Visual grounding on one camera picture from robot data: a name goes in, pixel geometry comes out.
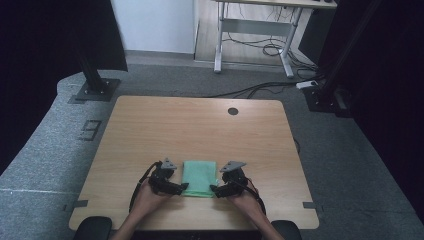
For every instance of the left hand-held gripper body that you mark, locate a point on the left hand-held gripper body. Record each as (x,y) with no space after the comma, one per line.
(160,178)

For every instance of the dark curtain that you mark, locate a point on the dark curtain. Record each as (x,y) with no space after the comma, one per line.
(390,100)
(40,66)

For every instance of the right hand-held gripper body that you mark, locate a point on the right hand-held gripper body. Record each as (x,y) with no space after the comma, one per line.
(235,180)

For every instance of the person's left hand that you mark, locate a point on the person's left hand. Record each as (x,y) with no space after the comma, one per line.
(146,201)

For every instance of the desk with white metal legs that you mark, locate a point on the desk with white metal legs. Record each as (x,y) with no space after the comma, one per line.
(256,28)

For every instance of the black box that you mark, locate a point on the black box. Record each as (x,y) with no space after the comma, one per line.
(315,33)

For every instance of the grey tape strip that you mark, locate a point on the grey tape strip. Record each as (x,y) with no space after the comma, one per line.
(81,203)
(309,205)

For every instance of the white power strip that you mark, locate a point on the white power strip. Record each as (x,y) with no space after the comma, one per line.
(306,84)

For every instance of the black metal stand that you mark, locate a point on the black metal stand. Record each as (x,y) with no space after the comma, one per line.
(328,96)
(96,88)

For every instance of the green towel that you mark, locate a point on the green towel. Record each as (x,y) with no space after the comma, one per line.
(200,176)

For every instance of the person's right hand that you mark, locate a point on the person's right hand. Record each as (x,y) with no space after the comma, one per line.
(250,205)

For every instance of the grey floor socket plate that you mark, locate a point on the grey floor socket plate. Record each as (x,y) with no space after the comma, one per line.
(90,130)

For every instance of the person's dark clothing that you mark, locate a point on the person's dark clothing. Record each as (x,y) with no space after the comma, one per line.
(200,236)

